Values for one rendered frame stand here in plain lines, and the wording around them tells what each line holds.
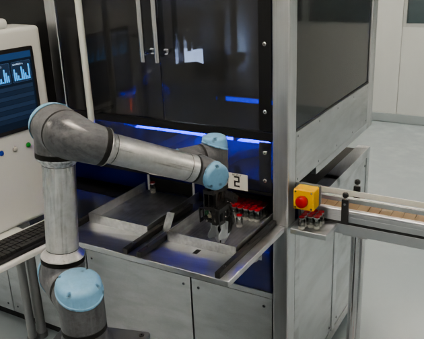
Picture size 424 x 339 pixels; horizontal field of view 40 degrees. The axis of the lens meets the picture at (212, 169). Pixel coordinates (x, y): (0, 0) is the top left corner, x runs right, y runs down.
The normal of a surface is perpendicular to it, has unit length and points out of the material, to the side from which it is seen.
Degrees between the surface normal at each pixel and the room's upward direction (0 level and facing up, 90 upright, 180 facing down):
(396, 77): 90
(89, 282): 7
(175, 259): 0
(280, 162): 90
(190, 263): 0
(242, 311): 90
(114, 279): 90
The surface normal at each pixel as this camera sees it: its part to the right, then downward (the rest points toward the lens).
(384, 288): -0.04, -0.94
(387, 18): -0.50, 0.32
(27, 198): 0.80, 0.18
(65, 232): 0.49, 0.28
